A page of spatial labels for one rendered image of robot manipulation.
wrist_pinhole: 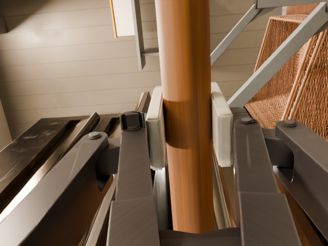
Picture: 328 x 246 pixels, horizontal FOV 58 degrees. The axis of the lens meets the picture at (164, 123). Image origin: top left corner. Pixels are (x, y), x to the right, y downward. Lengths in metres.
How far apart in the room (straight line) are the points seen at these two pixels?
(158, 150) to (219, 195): 0.22
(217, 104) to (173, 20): 0.05
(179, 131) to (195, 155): 0.02
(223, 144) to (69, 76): 3.96
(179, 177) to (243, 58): 3.71
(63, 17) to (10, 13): 0.65
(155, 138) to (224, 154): 0.04
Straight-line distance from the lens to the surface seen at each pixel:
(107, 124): 1.70
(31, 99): 4.38
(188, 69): 0.17
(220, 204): 0.35
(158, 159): 0.16
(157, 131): 0.15
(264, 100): 1.74
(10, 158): 1.54
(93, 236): 0.69
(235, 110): 0.18
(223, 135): 0.15
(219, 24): 3.78
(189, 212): 0.21
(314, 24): 0.58
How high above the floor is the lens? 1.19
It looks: 4 degrees up
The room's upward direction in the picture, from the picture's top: 93 degrees counter-clockwise
